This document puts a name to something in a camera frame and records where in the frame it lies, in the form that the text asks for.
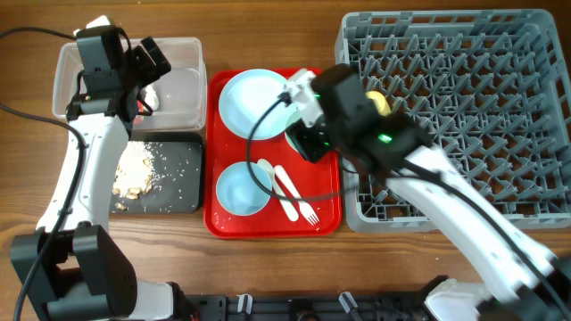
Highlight black plastic waste tray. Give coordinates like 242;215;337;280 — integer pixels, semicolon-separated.
109;132;204;214

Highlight white tissue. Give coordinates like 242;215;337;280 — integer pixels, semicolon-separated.
141;84;160;111

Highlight light blue round plate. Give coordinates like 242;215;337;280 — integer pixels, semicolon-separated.
219;69;296;140

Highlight red plastic serving tray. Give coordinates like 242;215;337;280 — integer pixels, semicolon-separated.
203;70;343;239

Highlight red snack wrapper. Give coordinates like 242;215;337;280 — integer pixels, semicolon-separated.
137;100;153;116

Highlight mint green bowl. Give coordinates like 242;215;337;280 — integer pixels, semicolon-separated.
284;111;309;153

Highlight yellow plastic cup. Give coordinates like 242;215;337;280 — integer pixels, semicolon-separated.
366;91;392;116

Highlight leftover rice and food scraps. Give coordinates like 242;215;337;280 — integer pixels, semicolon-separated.
112;142;155;211

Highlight cream plastic fork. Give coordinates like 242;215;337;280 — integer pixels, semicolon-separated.
274;165;319;226

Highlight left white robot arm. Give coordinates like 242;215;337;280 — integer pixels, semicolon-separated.
10;24;198;320

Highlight cream plastic spoon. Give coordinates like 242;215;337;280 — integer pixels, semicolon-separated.
256;158;300;223

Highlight small light blue bowl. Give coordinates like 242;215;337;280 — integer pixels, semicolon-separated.
215;161;270;216

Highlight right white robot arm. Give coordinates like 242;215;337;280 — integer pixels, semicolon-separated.
284;64;570;320

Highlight grey plastic dishwasher rack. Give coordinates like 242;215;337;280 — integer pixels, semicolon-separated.
335;9;570;229

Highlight clear plastic waste bin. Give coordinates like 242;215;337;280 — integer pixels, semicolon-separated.
52;37;207;131

